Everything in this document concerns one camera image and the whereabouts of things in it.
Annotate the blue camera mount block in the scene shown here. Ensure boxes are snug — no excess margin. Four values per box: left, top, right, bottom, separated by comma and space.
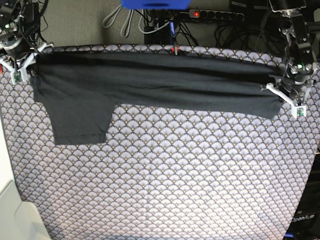
121, 0, 191, 10

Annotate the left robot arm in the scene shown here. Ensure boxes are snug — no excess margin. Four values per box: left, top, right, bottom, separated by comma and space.
260, 0, 319, 119

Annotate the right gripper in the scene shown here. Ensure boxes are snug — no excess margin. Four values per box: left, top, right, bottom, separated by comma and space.
0, 39, 54, 84

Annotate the red and black clamp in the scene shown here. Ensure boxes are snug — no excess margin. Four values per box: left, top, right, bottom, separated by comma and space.
171, 44, 180, 56

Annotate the white plastic bin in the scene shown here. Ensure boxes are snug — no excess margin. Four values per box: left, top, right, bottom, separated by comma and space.
0, 126, 50, 240

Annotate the black power strip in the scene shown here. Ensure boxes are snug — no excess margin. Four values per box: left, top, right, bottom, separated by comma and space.
187, 9, 245, 22

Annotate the dark grey T-shirt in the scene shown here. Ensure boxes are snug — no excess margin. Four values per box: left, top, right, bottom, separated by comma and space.
30, 52, 282, 145

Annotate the fan-patterned table cloth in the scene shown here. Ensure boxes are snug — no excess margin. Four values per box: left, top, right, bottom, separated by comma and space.
0, 44, 320, 240

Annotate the black OpenArm box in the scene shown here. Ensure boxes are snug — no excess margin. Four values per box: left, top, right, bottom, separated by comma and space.
284, 152, 320, 240

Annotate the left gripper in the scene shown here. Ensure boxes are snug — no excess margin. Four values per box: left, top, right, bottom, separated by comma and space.
262, 73, 315, 118

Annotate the blue vertical post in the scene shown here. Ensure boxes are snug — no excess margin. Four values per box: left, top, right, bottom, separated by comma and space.
169, 21, 175, 45

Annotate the grey looped cable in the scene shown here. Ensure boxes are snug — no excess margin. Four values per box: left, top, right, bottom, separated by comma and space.
101, 6, 136, 39

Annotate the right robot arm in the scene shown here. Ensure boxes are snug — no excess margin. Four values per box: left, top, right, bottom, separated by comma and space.
0, 0, 54, 85

